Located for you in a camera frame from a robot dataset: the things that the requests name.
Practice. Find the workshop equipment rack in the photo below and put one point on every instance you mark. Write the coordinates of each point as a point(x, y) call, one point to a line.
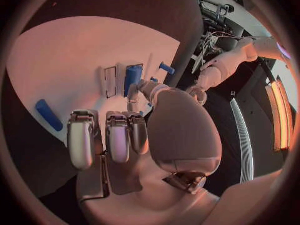
point(218, 13)

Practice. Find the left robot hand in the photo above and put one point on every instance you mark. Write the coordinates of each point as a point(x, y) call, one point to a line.
point(198, 94)

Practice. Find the glowing light bar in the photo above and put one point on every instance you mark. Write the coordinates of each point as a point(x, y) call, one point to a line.
point(282, 116)

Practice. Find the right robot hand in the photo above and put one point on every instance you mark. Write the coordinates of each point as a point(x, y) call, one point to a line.
point(182, 131)

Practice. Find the white ribbed strip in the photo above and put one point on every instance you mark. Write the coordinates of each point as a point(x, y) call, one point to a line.
point(245, 144)

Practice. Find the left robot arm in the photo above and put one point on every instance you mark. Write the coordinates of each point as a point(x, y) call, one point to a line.
point(225, 63)

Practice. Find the thick blue cylinder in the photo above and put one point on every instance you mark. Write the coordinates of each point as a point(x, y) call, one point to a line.
point(132, 75)

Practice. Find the white task board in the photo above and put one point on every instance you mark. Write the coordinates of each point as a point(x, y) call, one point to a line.
point(70, 60)

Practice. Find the small blue peg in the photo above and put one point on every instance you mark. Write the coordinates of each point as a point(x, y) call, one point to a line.
point(154, 79)
point(150, 105)
point(141, 113)

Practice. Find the thin long blue cylinder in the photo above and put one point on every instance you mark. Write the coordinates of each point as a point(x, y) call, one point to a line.
point(48, 115)

